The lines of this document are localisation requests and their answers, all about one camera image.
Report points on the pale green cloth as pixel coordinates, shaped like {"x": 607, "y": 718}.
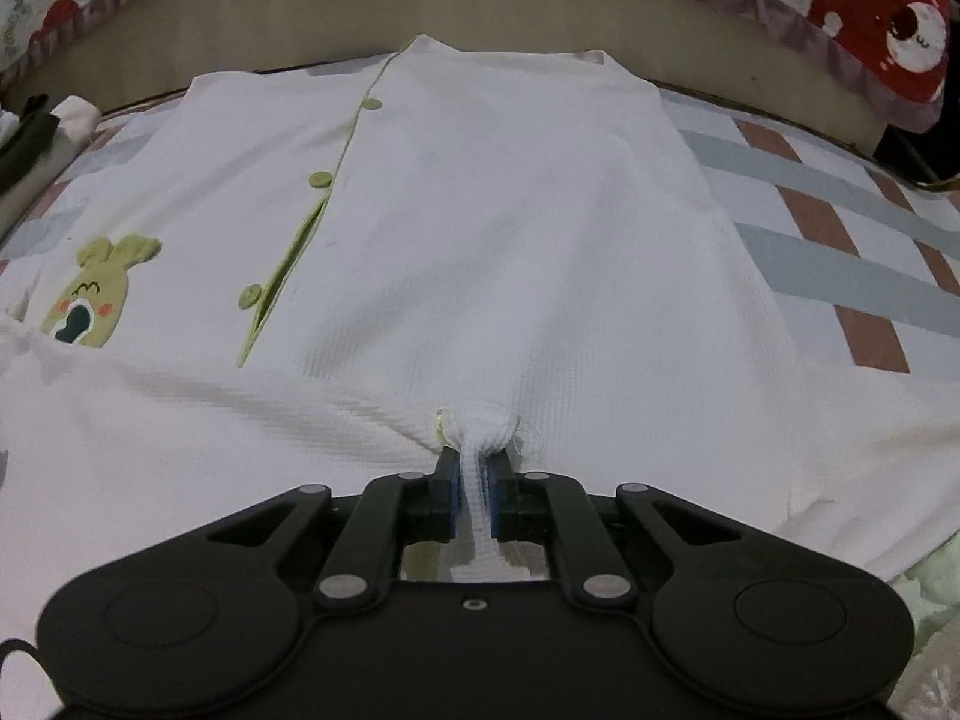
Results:
{"x": 937, "y": 615}

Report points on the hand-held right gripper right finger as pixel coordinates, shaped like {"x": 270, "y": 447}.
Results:
{"x": 496, "y": 499}

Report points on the white pajama top green buttons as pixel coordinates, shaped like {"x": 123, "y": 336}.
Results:
{"x": 487, "y": 240}

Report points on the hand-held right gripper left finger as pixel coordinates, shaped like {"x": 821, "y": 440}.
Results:
{"x": 448, "y": 499}

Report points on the beige bed base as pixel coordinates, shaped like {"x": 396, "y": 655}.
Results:
{"x": 450, "y": 0}

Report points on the dark folded garment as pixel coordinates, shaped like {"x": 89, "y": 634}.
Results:
{"x": 26, "y": 142}

